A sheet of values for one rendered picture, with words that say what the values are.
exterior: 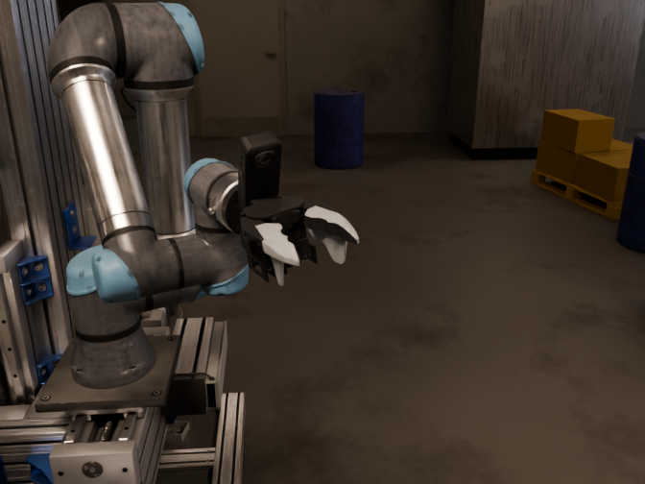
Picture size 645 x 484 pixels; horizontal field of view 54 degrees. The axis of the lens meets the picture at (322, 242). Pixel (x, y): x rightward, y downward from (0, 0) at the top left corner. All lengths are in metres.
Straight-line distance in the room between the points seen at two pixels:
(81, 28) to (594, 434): 2.50
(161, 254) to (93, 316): 0.31
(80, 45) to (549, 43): 6.41
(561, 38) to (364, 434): 5.33
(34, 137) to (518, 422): 2.26
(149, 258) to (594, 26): 6.74
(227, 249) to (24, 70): 0.56
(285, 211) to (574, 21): 6.64
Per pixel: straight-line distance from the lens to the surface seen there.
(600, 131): 6.00
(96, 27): 1.06
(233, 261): 0.92
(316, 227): 0.71
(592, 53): 7.39
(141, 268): 0.88
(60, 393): 1.24
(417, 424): 2.80
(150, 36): 1.07
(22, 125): 1.29
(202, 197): 0.88
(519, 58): 7.08
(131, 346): 1.21
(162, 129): 1.11
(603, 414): 3.08
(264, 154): 0.71
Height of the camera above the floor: 1.70
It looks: 22 degrees down
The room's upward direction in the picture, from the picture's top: straight up
